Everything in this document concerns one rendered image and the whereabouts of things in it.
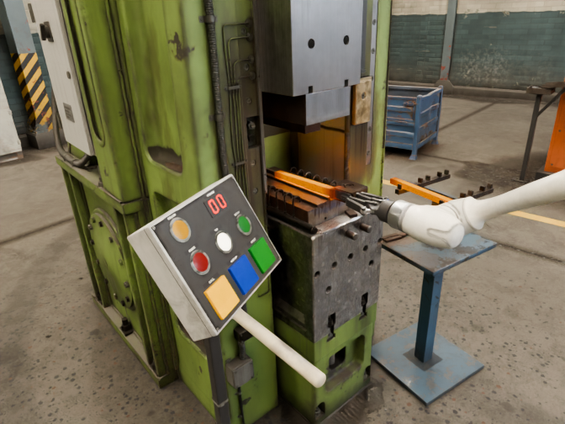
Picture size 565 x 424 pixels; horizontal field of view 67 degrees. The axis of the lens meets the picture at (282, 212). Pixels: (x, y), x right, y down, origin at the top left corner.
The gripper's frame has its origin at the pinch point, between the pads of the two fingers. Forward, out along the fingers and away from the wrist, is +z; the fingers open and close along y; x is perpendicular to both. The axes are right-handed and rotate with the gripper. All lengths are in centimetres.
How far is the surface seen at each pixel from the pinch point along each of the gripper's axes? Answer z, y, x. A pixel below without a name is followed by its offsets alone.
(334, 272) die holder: -0.9, -5.6, -28.1
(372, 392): -5, 17, -101
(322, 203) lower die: 5.3, -5.4, -3.0
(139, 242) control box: -8, -75, 14
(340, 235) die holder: -0.8, -2.4, -14.6
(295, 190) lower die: 20.4, -4.2, -3.0
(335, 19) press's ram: 6, 0, 55
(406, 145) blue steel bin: 186, 316, -89
